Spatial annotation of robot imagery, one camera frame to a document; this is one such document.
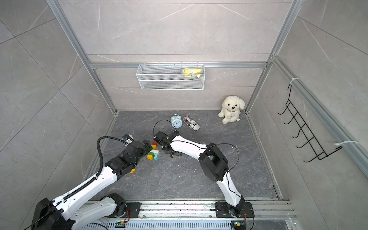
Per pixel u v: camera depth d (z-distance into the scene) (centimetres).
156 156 90
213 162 51
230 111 104
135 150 60
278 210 75
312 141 62
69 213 41
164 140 67
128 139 69
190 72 85
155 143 74
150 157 90
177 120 104
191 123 107
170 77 101
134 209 73
